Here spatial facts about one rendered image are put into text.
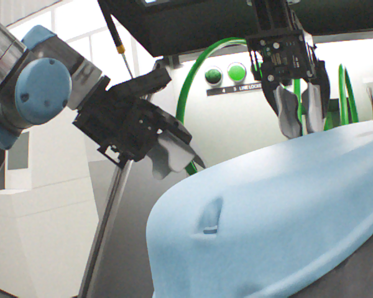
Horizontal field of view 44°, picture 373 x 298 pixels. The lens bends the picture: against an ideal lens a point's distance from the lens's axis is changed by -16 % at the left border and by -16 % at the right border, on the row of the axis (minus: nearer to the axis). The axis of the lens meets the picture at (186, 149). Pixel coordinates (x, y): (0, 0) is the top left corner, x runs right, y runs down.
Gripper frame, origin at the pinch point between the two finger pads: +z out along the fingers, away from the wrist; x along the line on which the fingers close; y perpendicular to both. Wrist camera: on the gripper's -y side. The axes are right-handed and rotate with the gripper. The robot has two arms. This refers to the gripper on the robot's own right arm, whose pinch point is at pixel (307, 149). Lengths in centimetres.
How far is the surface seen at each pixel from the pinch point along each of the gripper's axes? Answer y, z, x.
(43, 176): -221, 17, -236
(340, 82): -20.2, -8.3, 4.1
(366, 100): -57, -5, 7
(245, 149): -57, 3, -27
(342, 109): -16.1, -4.0, 3.9
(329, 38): -54, -21, 0
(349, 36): -54, -21, 6
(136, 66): -423, -71, -253
